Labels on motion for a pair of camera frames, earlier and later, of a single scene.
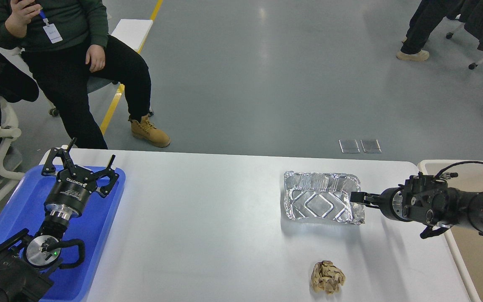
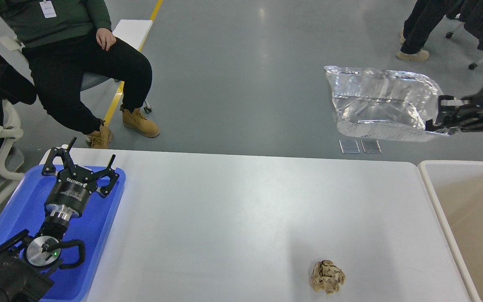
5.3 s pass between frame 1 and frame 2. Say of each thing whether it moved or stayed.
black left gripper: stayed
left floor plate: stayed
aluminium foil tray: moved
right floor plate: stayed
